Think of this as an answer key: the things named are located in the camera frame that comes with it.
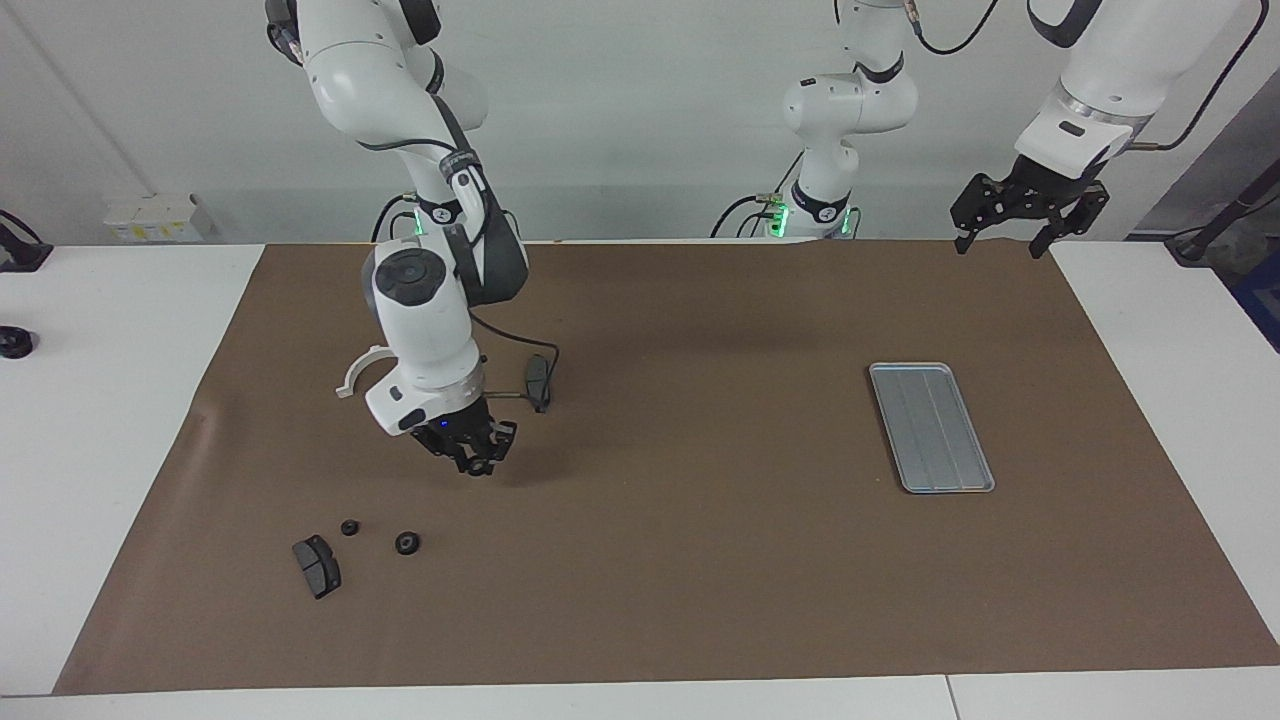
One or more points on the black stand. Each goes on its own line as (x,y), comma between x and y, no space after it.
(1195,245)

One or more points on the dark grey brake pad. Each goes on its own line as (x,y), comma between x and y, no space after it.
(537,380)
(318,568)

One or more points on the brown table mat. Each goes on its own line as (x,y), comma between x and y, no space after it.
(650,550)

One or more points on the black round knob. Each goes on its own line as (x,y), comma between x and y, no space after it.
(15,343)

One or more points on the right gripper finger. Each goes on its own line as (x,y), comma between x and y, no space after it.
(495,457)
(467,465)

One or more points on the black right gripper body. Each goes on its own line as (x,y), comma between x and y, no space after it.
(465,435)

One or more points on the blue crate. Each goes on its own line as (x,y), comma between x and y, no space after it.
(1265,300)

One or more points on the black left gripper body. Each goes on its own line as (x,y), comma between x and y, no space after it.
(1030,195)

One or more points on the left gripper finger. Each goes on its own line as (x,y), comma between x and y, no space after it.
(963,240)
(1044,243)

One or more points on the black table clamp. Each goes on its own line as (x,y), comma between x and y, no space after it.
(25,255)

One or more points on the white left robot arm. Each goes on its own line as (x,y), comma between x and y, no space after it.
(850,100)

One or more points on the white curved plastic bracket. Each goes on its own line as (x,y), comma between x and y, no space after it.
(345,383)

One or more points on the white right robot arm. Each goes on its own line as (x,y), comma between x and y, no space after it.
(420,320)

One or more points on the white wall socket box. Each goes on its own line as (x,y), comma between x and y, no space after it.
(150,215)

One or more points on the silver metal tray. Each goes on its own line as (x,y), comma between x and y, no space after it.
(940,440)

